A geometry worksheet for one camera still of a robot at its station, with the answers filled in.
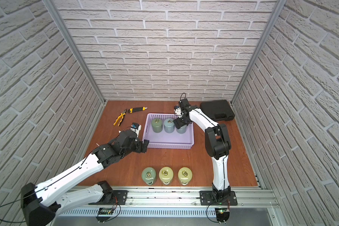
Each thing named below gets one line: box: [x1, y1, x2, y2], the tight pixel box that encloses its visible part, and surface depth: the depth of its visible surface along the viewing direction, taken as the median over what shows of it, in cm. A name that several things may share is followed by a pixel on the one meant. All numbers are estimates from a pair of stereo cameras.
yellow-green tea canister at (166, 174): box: [158, 166, 174, 185], surface depth 76 cm
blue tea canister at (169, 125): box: [163, 117, 176, 134], surface depth 97 cm
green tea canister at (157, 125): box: [151, 118, 163, 134], surface depth 97 cm
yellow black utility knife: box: [127, 106, 148, 114], surface depth 116 cm
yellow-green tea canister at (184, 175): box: [177, 166, 193, 186], surface depth 76 cm
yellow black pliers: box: [113, 108, 128, 127], surface depth 109 cm
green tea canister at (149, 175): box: [141, 166, 157, 186], surface depth 76 cm
